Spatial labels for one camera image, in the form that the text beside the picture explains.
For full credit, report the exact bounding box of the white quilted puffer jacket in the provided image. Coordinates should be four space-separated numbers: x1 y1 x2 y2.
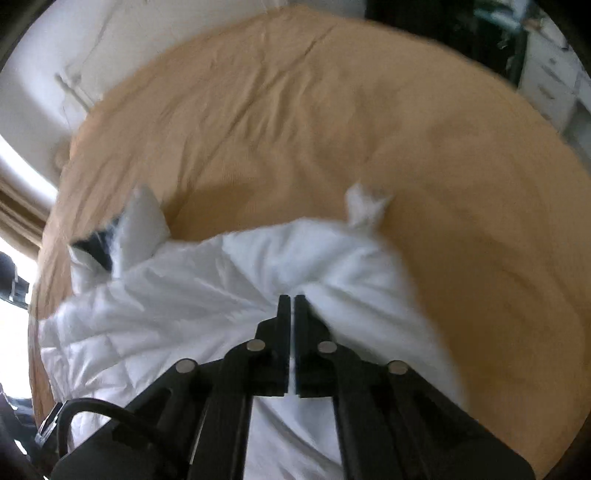
37 181 470 480

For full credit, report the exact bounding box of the beige window curtain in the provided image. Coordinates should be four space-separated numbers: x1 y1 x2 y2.
0 176 48 260

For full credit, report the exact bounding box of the mustard yellow bedspread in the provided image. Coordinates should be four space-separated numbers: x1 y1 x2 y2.
29 6 590 477

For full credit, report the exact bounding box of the white dressing table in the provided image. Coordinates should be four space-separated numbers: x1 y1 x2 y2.
519 14 590 164

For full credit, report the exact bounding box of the cream wooden headboard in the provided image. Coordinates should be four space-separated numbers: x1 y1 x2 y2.
1 1 281 185

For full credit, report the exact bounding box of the black cable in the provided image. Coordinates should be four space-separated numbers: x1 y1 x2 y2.
34 398 139 462

